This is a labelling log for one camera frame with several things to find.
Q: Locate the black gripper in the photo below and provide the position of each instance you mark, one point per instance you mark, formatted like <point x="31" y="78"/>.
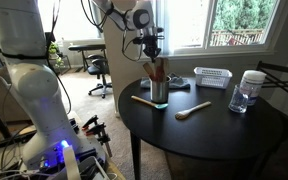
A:
<point x="152" y="41"/>

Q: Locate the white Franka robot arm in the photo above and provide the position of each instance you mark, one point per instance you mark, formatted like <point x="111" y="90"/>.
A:
<point x="34" y="86"/>

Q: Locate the dark wooden spoon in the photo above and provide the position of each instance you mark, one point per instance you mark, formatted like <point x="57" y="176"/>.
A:
<point x="149" y="70"/>

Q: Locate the steel utensil holder cup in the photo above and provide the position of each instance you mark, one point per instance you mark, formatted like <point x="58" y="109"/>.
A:
<point x="160" y="90"/>

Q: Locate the light wooden spoon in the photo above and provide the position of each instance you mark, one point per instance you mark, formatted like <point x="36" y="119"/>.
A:
<point x="194" y="109"/>

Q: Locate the blue grey cloth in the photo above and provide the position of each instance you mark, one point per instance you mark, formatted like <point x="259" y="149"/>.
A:
<point x="180" y="82"/>

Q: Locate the black office chair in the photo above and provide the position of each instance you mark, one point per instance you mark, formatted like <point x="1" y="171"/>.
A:
<point x="99" y="68"/>

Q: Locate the white plastic basket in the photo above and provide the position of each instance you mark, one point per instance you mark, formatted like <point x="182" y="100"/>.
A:
<point x="213" y="78"/>

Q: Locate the black padded bench table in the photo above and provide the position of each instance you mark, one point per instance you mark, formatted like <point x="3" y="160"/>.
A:
<point x="85" y="47"/>

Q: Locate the bright side window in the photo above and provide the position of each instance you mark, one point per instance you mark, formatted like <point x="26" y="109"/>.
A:
<point x="74" y="18"/>

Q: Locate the white framed window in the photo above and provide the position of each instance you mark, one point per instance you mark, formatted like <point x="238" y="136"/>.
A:
<point x="237" y="23"/>

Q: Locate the black orange bar clamp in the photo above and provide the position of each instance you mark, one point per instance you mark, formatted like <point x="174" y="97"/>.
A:
<point x="105" y="145"/>
<point x="95" y="129"/>
<point x="90" y="121"/>

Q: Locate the clear glass mug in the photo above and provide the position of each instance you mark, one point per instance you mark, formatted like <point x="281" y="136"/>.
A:
<point x="238" y="100"/>

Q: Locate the round black table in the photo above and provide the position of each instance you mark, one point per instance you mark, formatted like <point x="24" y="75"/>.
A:
<point x="210" y="133"/>

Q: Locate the green potted plant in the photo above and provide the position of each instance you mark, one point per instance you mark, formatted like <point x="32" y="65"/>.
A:
<point x="54" y="53"/>

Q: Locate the white bottle with blue label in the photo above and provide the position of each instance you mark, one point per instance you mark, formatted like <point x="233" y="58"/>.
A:
<point x="253" y="85"/>

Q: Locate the wooden robot mounting table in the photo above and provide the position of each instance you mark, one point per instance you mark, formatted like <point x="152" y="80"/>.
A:
<point x="115" y="171"/>

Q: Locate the black metal chair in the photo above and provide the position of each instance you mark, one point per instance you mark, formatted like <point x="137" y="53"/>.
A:
<point x="284" y="86"/>

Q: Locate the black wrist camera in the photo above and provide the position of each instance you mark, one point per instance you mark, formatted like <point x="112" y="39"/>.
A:
<point x="138" y="40"/>

